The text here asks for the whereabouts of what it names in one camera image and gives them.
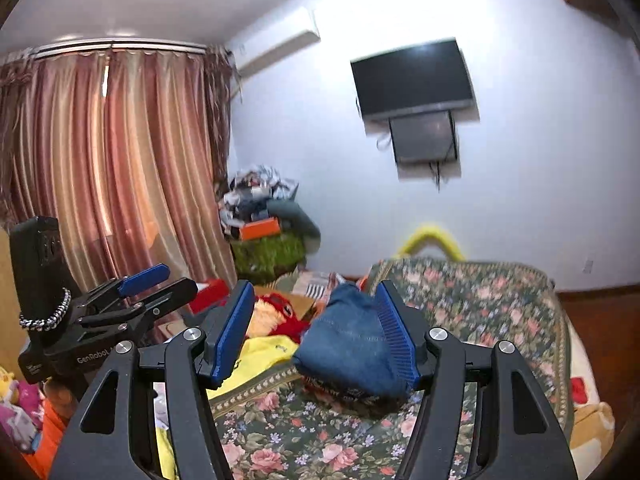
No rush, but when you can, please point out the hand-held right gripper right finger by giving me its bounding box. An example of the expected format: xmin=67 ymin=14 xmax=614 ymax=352
xmin=376 ymin=280 xmax=578 ymax=480

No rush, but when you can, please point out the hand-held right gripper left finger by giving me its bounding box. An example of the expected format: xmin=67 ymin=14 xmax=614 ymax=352
xmin=50 ymin=280 xmax=257 ymax=480

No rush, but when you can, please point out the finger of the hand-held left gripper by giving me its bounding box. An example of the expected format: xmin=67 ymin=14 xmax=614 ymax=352
xmin=95 ymin=263 xmax=171 ymax=311
xmin=125 ymin=277 xmax=199 ymax=332

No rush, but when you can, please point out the blue denim jacket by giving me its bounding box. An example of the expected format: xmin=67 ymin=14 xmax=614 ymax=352
xmin=292 ymin=282 xmax=423 ymax=401

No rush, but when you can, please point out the yellow cloth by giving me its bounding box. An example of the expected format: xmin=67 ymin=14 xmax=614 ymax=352
xmin=155 ymin=332 xmax=301 ymax=480

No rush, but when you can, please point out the red box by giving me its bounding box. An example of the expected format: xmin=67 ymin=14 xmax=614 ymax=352
xmin=190 ymin=280 xmax=231 ymax=313

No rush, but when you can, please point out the red plush toy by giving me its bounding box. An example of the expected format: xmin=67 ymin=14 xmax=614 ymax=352
xmin=250 ymin=294 xmax=313 ymax=343

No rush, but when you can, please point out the green fuzzy cloth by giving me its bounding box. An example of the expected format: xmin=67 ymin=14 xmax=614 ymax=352
xmin=230 ymin=232 xmax=308 ymax=286

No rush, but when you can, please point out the floral blanket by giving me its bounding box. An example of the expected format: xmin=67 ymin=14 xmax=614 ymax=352
xmin=207 ymin=257 xmax=576 ymax=480

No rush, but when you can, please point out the yellow hoop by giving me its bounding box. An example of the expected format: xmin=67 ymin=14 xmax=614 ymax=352
xmin=395 ymin=222 xmax=466 ymax=263

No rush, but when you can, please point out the orange box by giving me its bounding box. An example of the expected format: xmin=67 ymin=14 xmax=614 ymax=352
xmin=239 ymin=217 xmax=281 ymax=241

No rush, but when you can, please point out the pink striped curtain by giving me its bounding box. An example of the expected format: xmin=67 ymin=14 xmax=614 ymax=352
xmin=0 ymin=42 xmax=238 ymax=306

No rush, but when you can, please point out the dark green cushion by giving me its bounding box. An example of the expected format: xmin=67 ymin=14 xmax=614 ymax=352
xmin=267 ymin=200 xmax=322 ymax=248

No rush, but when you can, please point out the pile of mixed clutter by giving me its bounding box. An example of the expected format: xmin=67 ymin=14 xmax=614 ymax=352
xmin=217 ymin=164 xmax=301 ymax=233

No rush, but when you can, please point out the pink patterned cloth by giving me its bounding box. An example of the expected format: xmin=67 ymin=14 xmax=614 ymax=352
xmin=0 ymin=365 xmax=46 ymax=453

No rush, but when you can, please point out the grey box under television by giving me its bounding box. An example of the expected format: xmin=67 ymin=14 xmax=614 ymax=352
xmin=389 ymin=111 xmax=461 ymax=166

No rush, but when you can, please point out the tan blanket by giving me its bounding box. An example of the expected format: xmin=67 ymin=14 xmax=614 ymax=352
xmin=570 ymin=400 xmax=616 ymax=461

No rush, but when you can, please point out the white air conditioner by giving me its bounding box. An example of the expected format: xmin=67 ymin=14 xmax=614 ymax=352
xmin=227 ymin=7 xmax=321 ymax=73

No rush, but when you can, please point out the black white braided cord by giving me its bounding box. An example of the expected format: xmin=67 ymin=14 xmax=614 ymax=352
xmin=19 ymin=287 xmax=72 ymax=332

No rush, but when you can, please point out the white curtain rail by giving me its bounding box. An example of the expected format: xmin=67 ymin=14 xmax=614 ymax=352
xmin=0 ymin=37 xmax=211 ymax=61

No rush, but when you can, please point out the black wall television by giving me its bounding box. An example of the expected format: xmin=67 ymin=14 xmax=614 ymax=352
xmin=350 ymin=38 xmax=476 ymax=121

